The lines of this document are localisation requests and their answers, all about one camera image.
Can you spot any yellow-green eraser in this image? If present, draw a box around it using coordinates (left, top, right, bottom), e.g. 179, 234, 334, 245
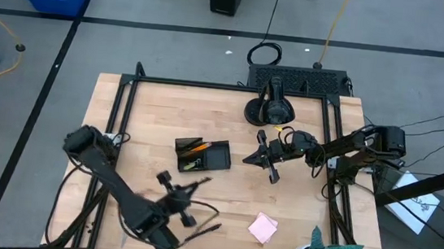
182, 158, 203, 173

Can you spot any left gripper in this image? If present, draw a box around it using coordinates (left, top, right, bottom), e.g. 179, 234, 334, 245
153, 169, 213, 230

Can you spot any black perforated metal case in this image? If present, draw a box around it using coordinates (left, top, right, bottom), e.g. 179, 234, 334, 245
246, 61, 355, 99

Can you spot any pink sticky note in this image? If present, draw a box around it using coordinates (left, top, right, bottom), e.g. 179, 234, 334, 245
256, 212, 281, 230
246, 213, 278, 246

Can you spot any black aluminium table frame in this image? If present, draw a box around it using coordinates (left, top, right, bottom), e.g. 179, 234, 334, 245
41, 54, 406, 249

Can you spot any white paper sheet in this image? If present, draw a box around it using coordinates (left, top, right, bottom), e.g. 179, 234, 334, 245
382, 168, 443, 238

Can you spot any black coiled floor cable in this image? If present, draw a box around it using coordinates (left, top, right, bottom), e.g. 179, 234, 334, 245
246, 0, 288, 69

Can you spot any black mesh desk organizer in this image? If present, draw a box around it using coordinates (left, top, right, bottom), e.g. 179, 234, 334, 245
171, 135, 234, 178

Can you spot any black desk lamp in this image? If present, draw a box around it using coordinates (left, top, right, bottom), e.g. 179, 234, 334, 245
242, 73, 300, 131

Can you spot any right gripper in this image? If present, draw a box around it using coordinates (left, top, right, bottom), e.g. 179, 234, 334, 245
240, 125, 320, 189

